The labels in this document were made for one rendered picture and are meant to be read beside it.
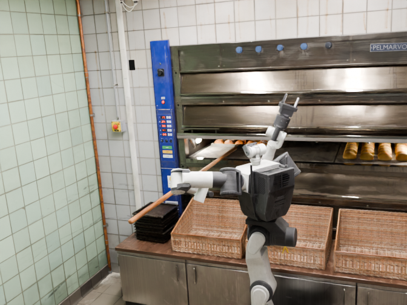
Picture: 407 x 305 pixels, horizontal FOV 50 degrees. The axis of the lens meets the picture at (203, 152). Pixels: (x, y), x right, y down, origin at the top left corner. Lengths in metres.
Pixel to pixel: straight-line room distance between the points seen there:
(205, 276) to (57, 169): 1.45
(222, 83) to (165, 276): 1.55
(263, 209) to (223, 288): 1.07
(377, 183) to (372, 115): 0.50
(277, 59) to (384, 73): 0.75
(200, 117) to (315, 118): 0.91
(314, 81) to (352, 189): 0.84
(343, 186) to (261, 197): 1.12
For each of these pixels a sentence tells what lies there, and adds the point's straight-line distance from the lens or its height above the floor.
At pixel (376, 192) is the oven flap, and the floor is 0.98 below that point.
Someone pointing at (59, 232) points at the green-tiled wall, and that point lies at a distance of 3.83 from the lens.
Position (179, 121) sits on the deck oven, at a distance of 3.63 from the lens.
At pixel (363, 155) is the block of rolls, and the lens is 3.50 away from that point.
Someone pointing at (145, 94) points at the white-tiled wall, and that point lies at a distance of 3.73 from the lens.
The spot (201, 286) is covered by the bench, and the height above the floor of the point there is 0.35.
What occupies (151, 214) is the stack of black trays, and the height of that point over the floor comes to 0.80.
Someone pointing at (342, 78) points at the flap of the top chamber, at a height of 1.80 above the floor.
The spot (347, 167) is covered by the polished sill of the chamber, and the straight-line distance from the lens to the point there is 3.37.
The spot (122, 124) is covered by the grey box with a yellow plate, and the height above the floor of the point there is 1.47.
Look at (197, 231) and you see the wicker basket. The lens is 3.71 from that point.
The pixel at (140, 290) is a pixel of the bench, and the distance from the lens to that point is 3.69.
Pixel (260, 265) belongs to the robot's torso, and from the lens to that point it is 2.72.
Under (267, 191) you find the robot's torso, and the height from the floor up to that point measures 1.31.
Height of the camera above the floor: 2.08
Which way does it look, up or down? 14 degrees down
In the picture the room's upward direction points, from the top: 4 degrees counter-clockwise
